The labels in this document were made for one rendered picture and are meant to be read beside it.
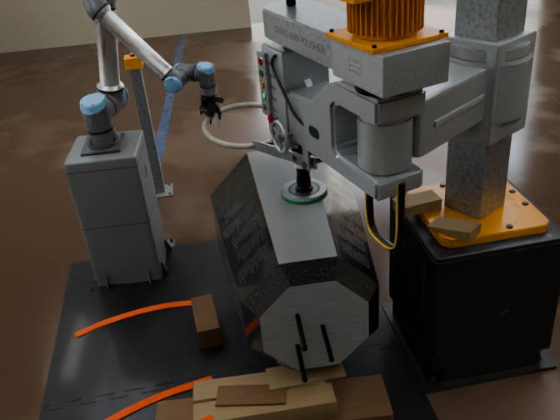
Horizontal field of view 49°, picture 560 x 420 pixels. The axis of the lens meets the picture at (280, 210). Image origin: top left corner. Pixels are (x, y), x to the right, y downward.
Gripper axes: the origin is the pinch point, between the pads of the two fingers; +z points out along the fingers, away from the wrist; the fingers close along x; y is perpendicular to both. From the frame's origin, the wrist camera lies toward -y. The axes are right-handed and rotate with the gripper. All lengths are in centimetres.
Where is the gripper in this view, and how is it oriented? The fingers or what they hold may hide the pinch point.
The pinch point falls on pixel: (214, 123)
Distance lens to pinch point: 359.0
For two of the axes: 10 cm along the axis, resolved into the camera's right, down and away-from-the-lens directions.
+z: 0.4, 8.0, 6.0
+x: 8.4, 3.0, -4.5
